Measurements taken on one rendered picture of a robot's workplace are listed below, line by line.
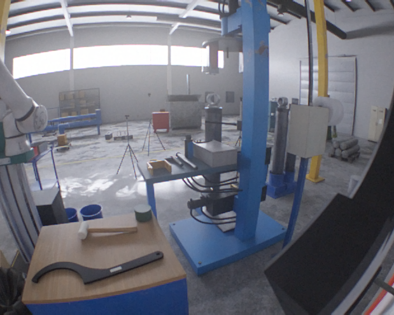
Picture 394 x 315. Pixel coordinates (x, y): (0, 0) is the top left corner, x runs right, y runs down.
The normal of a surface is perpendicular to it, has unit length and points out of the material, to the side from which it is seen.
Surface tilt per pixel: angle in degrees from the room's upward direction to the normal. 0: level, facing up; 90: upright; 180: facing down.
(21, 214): 90
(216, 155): 90
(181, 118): 90
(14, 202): 90
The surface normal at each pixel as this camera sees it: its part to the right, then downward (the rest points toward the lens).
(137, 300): 0.42, 0.26
